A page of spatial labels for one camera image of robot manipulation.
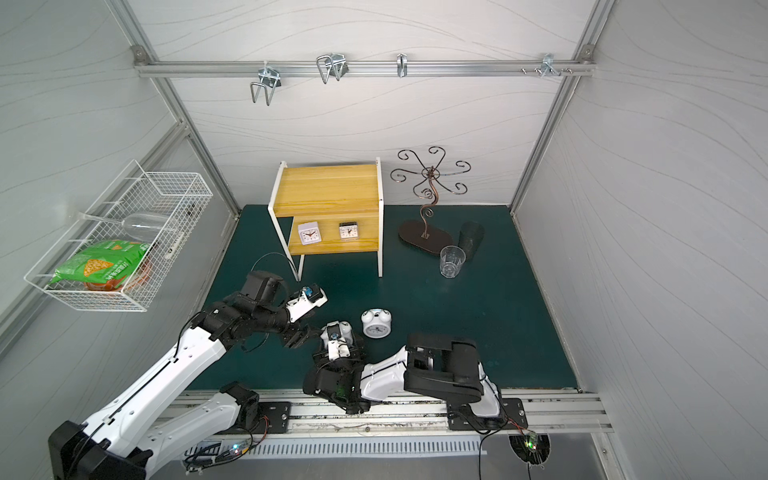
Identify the metal single hook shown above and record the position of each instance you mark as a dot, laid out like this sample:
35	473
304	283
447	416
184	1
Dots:
401	65

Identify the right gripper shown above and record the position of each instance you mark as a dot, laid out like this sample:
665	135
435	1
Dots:
334	363

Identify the white twin-bell alarm clock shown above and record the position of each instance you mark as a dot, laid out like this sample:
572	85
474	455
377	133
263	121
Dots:
376	323
338	330

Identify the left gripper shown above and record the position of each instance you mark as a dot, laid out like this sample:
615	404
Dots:
294	335

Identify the metal double hook middle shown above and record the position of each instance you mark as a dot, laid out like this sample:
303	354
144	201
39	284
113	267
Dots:
333	65

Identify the metal scroll jewelry stand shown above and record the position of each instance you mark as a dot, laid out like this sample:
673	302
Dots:
420	233

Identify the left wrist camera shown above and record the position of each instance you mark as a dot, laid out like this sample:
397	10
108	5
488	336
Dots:
302	303

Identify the clear wine glass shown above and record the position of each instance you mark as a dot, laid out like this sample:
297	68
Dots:
141	226

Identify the metal hook right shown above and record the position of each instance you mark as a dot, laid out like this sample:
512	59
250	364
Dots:
547	68

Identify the red snack package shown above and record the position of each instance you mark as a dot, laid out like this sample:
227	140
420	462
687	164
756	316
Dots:
116	284

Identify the aluminium top rail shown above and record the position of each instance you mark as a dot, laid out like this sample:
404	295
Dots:
357	68

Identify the dark tinted glass cup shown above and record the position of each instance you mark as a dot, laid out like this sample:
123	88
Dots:
470	238

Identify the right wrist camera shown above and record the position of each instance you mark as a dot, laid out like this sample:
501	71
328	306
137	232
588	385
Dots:
337	349

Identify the metal double hook left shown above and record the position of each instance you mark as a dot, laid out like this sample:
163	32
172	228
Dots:
268	80

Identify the green snack bag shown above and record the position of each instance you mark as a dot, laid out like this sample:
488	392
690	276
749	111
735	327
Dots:
102	261

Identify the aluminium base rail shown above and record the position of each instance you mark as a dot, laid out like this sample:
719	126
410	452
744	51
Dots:
547	411

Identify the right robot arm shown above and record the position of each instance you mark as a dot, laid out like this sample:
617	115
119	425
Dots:
432	365

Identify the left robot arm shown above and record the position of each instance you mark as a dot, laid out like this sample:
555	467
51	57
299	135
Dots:
123	440

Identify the wooden two-tier shelf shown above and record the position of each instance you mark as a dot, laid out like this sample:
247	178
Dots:
329	195

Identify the metal double hook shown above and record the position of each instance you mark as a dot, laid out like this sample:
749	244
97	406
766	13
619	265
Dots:
268	80
333	65

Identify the white square alarm clock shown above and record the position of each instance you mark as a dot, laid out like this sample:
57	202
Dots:
309	233

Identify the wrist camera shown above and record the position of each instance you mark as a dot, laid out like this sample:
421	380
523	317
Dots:
302	303
337	349

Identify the white wire basket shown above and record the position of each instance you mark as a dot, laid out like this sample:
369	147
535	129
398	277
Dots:
183	196

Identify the clear drinking glass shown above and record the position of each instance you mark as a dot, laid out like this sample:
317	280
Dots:
452	258

